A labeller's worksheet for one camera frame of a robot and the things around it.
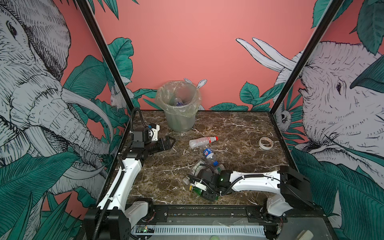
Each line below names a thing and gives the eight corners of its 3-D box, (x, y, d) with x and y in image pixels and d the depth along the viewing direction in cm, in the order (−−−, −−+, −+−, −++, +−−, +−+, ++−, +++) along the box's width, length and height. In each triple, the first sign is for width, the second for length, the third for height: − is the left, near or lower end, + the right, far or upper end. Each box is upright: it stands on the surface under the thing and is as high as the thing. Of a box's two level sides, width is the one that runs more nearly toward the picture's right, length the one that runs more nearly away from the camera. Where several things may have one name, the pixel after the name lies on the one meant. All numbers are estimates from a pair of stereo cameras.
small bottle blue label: (213, 169, 92) (214, 165, 88) (202, 154, 98) (203, 150, 94) (219, 165, 93) (221, 161, 89) (209, 150, 100) (209, 146, 96)
